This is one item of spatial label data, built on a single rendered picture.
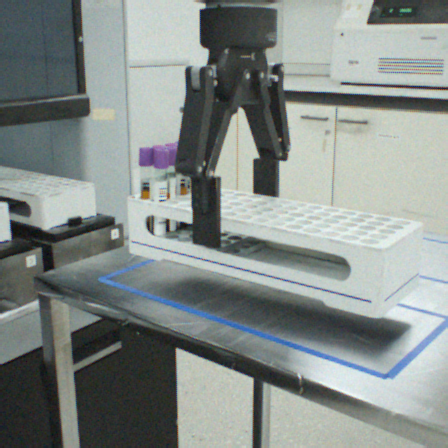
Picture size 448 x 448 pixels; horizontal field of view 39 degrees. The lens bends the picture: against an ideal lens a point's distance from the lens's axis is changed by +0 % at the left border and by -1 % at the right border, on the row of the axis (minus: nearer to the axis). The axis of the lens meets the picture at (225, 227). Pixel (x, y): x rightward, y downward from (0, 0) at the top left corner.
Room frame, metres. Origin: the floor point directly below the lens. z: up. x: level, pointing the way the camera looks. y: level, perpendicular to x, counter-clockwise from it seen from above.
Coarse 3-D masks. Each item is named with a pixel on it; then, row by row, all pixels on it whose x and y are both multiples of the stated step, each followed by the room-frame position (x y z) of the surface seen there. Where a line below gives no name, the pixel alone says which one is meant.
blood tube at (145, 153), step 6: (144, 150) 0.66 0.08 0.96; (150, 150) 0.66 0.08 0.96; (144, 156) 0.65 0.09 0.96; (150, 156) 0.66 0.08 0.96; (144, 162) 0.65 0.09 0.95; (150, 162) 0.66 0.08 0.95; (144, 168) 0.66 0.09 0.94; (150, 168) 0.66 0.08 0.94; (144, 174) 0.66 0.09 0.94; (150, 174) 0.66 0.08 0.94; (144, 180) 0.66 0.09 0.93; (150, 180) 0.66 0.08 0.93; (144, 186) 0.65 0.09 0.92; (150, 186) 0.66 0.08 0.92; (144, 192) 0.65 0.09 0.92; (150, 192) 0.66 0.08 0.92; (144, 198) 0.65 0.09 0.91; (150, 198) 0.66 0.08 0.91; (150, 216) 0.66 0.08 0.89; (150, 222) 0.66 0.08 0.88; (150, 228) 0.66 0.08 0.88
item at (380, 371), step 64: (128, 256) 0.73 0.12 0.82; (64, 320) 0.66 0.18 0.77; (128, 320) 0.56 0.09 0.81; (192, 320) 0.54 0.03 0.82; (256, 320) 0.54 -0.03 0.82; (320, 320) 0.54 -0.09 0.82; (384, 320) 0.54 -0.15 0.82; (64, 384) 0.65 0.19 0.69; (256, 384) 0.98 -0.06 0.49; (320, 384) 0.43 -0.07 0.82; (384, 384) 0.43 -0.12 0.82
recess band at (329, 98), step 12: (288, 96) 2.85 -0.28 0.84; (300, 96) 2.82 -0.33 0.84; (312, 96) 2.78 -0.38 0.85; (324, 96) 2.74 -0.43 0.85; (336, 96) 2.71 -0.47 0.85; (348, 96) 2.68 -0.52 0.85; (360, 96) 2.64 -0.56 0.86; (372, 96) 2.61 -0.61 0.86; (384, 96) 2.58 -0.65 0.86; (396, 96) 2.55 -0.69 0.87; (408, 96) 2.52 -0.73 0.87; (396, 108) 2.55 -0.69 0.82; (408, 108) 2.52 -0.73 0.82; (420, 108) 2.49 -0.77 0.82; (432, 108) 2.46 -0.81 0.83; (444, 108) 2.43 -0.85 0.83
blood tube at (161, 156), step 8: (160, 152) 0.64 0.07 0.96; (168, 152) 0.65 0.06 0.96; (160, 160) 0.64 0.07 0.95; (168, 160) 0.65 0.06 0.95; (160, 168) 0.64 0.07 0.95; (168, 168) 0.65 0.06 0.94; (160, 176) 0.64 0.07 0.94; (160, 184) 0.64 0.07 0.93; (160, 192) 0.64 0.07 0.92; (160, 200) 0.64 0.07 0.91; (160, 224) 0.64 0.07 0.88; (160, 232) 0.64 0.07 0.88
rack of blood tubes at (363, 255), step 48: (240, 192) 0.68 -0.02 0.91; (144, 240) 0.64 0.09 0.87; (192, 240) 0.62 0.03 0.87; (240, 240) 0.63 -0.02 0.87; (288, 240) 0.54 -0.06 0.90; (336, 240) 0.51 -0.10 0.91; (384, 240) 0.51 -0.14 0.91; (288, 288) 0.54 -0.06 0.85; (336, 288) 0.51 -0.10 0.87; (384, 288) 0.49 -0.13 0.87
